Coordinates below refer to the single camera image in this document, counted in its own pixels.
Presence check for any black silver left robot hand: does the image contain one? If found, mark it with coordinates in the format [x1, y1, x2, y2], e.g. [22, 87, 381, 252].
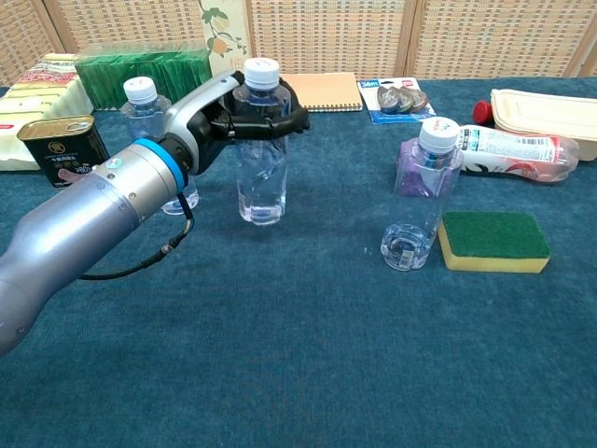
[162, 69, 311, 176]

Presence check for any clear water bottle pink label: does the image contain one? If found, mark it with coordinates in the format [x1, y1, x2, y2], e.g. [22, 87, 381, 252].
[119, 77, 201, 217]

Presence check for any clear water bottle white cap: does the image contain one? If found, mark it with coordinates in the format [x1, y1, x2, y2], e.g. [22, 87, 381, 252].
[231, 57, 293, 228]
[381, 116, 465, 272]

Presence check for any tall orange pomelo print box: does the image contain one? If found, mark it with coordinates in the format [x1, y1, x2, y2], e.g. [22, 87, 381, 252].
[196, 0, 253, 78]

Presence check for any box of green packets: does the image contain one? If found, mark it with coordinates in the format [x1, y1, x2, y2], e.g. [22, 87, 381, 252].
[74, 46, 214, 111]

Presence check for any orange spiral notebook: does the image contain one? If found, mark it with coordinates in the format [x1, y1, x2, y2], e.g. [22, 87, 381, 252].
[279, 73, 364, 114]

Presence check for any black gold luncheon meat can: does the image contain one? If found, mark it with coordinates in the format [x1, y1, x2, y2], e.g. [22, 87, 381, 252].
[16, 115, 112, 189]

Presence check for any woven folding screen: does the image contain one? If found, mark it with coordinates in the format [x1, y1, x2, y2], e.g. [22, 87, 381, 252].
[0, 0, 597, 88]

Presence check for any yellow sponge multipack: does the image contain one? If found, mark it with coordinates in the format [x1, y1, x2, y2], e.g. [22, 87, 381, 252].
[0, 52, 94, 173]

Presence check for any blue correction tape pack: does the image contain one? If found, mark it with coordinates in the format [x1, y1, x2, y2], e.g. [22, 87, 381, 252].
[356, 77, 438, 125]

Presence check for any small purple box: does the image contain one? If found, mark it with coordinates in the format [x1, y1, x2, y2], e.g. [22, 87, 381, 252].
[396, 138, 442, 197]

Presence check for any red white labelled drink bottle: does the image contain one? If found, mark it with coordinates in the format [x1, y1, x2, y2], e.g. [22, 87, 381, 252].
[456, 123, 581, 184]

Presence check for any green yellow scrub sponge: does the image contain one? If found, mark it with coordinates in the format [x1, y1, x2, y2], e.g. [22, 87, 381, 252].
[437, 211, 552, 274]

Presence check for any beige lidded food container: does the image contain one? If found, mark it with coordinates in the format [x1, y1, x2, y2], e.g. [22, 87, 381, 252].
[489, 88, 597, 162]

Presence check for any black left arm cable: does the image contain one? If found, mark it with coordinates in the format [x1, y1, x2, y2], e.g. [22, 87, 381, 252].
[78, 190, 196, 281]

